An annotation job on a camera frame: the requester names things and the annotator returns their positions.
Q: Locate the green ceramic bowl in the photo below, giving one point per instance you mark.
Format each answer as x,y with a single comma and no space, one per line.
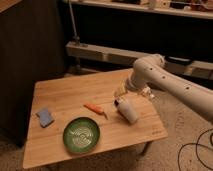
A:
81,135

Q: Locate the dark cabinet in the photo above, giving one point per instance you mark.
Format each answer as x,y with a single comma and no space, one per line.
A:
32,49

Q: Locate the metal stand pole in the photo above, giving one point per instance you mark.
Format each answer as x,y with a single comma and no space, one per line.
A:
75,37

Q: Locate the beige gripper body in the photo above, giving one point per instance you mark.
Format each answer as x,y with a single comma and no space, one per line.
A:
120,91

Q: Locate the wooden shelf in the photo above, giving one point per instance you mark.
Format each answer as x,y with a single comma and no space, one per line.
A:
196,69
140,8

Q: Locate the small white box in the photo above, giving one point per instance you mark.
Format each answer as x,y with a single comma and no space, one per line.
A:
146,92

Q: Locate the blue sponge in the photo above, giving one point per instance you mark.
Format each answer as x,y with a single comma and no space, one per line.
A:
45,117

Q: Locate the lower wooden shelf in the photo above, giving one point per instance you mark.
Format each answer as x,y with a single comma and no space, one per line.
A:
196,69

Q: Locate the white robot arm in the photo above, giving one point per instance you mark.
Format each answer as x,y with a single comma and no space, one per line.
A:
149,69

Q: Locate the wooden table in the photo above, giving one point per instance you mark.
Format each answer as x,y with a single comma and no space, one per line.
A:
66,98

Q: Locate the black handle on shelf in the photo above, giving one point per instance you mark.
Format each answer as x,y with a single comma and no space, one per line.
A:
181,61

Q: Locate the upper wooden shelf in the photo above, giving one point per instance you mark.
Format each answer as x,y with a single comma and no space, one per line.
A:
140,8

